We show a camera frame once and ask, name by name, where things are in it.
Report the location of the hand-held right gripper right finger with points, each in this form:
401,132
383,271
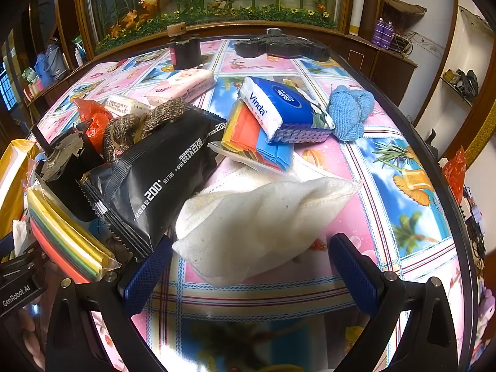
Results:
354,275

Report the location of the orange plastic bag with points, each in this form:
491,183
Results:
454,174

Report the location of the white bottle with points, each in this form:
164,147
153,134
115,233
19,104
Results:
79,52

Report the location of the black snack packet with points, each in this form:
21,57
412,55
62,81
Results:
155,186

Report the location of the blue towel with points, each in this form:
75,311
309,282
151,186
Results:
348,112

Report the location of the white tissue pack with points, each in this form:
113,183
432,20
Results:
124,104

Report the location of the purple bottle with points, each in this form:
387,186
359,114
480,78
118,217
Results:
378,33
388,35

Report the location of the black metal pot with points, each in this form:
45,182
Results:
66,162

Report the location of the black carved ornament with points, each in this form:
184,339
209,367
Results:
283,46

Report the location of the orange and blue paper pack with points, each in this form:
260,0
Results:
248,131

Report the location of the yellow box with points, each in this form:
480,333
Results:
15,186

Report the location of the red plastic bag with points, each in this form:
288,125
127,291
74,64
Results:
95,120

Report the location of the blue bags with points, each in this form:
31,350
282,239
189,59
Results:
50,64

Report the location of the dark jar with wooden lid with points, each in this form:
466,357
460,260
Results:
184,52

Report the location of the white cloth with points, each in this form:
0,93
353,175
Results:
267,221

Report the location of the white roll with yellow band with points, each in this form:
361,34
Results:
358,0

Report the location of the pink tissue pack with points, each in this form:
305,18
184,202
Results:
182,85

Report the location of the blue tissue pack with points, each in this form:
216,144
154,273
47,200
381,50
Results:
286,104

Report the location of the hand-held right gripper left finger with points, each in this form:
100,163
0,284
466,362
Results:
145,275

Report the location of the brown wicker basket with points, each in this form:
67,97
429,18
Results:
403,13

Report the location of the black object on shelf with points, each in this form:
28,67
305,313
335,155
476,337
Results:
465,81

